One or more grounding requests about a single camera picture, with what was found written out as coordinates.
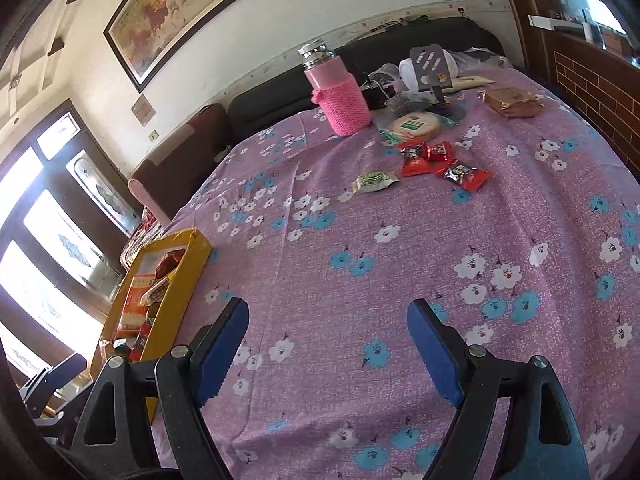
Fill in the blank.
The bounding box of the pink knit-sleeved bottle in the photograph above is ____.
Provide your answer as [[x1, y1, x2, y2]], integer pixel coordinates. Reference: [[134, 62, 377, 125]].
[[298, 38, 374, 137]]

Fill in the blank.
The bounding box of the red patterned cloth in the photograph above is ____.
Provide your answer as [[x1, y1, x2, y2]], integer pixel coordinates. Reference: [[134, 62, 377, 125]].
[[121, 209, 167, 267]]

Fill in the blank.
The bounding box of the purple floral tablecloth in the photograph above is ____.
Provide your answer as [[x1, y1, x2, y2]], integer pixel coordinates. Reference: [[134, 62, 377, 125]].
[[149, 66, 640, 480]]

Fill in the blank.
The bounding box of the cream long packet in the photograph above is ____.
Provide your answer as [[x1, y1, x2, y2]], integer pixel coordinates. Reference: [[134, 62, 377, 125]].
[[446, 74, 497, 94]]

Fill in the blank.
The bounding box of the black sofa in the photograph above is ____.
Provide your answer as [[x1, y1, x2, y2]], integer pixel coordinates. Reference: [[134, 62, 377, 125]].
[[226, 16, 507, 137]]

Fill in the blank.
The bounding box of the glass panel door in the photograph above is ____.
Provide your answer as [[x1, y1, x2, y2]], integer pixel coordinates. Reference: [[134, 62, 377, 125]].
[[0, 99, 147, 403]]

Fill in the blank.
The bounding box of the white flat box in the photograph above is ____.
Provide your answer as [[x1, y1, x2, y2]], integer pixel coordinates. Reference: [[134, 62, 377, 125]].
[[528, 13, 589, 31]]

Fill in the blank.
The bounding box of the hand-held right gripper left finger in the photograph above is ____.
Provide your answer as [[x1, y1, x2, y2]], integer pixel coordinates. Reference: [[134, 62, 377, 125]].
[[70, 297, 250, 480]]

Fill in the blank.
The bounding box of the wall plate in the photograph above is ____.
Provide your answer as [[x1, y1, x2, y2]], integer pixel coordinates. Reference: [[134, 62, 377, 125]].
[[130, 93, 157, 127]]

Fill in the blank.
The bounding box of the brick pattern wooden cabinet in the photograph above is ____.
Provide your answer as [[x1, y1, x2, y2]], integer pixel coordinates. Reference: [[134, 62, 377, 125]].
[[491, 0, 640, 177]]

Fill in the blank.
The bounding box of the green small cake packet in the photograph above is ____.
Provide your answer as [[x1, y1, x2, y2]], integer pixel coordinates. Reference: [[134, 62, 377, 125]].
[[352, 169, 401, 195]]

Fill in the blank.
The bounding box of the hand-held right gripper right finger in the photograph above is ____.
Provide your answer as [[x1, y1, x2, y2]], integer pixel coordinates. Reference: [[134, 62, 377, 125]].
[[406, 298, 591, 480]]

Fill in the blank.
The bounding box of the yellow cardboard box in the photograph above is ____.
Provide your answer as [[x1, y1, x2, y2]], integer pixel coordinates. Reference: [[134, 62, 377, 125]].
[[99, 228, 213, 423]]

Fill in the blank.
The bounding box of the brown sofa cushion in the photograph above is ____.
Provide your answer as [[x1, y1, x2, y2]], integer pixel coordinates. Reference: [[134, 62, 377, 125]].
[[128, 103, 234, 227]]

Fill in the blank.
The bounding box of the grey plastic spatula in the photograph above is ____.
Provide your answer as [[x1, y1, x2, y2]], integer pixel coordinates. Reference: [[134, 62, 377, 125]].
[[409, 44, 454, 117]]

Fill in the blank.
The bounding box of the round rice cracker pack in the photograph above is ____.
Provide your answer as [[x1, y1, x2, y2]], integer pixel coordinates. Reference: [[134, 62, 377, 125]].
[[379, 111, 459, 144]]

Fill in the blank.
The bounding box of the framed wall painting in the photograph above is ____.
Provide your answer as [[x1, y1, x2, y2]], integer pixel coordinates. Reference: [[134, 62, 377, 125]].
[[103, 0, 304, 93]]

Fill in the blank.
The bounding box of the red candy packet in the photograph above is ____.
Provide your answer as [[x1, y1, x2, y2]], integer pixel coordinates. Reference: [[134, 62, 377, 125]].
[[422, 140, 454, 164], [442, 160, 494, 192], [397, 141, 427, 178]]

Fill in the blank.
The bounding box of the brown bread packet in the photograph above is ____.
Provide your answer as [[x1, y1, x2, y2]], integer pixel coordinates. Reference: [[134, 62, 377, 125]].
[[476, 86, 545, 119]]

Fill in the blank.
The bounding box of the clear plastic bag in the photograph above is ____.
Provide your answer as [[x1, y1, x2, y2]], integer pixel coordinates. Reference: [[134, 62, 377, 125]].
[[451, 46, 512, 72]]

